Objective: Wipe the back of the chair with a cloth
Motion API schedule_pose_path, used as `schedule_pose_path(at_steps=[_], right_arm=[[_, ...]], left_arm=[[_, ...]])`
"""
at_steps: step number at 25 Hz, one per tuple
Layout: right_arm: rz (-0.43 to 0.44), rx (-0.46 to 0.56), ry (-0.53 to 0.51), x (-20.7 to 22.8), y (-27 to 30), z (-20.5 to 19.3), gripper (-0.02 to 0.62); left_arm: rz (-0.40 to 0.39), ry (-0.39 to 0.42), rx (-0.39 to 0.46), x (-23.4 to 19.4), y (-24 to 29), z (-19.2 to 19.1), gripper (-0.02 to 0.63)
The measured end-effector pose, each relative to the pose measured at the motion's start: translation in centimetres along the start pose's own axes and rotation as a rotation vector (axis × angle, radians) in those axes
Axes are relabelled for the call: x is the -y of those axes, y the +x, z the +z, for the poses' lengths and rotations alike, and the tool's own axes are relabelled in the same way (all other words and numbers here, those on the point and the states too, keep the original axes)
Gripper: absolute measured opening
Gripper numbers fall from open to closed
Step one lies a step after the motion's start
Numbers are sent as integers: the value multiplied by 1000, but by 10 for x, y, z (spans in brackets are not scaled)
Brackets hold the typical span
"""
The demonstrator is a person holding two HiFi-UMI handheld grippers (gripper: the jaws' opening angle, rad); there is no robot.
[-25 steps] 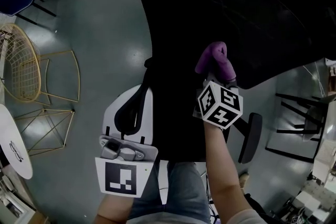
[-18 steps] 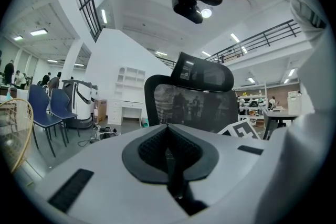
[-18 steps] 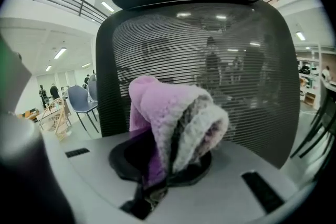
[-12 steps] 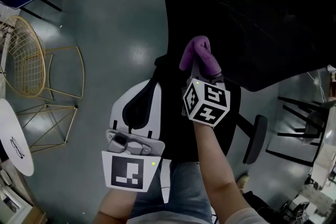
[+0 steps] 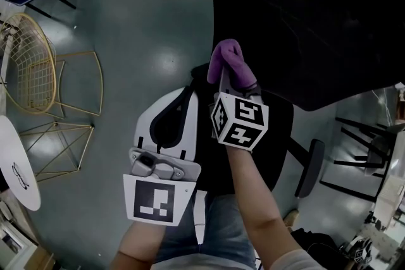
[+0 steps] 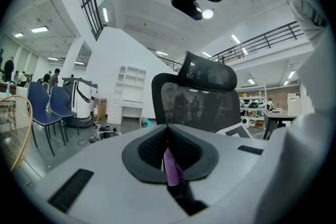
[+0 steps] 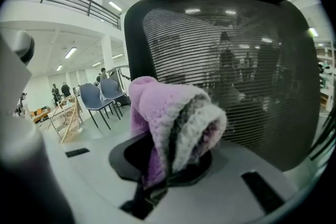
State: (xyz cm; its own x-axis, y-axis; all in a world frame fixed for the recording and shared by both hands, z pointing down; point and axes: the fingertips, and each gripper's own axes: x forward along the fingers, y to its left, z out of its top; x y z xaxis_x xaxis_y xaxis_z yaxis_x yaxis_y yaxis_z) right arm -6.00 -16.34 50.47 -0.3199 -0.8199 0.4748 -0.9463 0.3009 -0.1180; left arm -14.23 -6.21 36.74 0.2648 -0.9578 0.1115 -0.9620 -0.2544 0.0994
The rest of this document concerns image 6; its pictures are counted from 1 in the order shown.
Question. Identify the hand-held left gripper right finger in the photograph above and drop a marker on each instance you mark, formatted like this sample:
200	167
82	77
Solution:
236	170

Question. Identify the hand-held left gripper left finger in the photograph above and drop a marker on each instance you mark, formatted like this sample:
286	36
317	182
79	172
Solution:
105	178

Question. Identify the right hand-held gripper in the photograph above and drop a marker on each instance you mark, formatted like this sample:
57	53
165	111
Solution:
236	131

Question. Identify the black office chair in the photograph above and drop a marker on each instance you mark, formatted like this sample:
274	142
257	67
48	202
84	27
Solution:
197	102

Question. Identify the purple cloth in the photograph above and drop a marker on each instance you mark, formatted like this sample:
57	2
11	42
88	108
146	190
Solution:
172	170

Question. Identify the white storage shelf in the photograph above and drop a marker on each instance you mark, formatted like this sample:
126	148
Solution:
252	112

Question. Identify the black open carrying case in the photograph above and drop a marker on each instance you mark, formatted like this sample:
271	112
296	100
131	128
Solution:
107	135

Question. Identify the white table black legs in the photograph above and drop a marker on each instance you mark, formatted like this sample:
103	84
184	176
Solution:
278	115

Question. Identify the brown cardboard box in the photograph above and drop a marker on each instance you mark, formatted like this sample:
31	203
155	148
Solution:
101	110

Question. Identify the white desk with shelves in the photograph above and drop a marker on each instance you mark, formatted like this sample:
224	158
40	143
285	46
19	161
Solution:
115	110

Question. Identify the teal rolled mat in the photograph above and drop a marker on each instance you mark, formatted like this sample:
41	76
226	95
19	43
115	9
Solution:
146	122

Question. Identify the person's grey shirt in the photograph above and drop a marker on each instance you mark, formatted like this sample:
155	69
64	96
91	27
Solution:
309	86

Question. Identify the black mezzanine railing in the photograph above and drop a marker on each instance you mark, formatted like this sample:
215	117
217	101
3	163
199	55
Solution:
266	43

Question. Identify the round ceiling light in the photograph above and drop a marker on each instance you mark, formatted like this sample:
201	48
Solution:
207	14

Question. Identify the black head-worn camera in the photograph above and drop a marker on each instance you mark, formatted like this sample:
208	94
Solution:
186	5

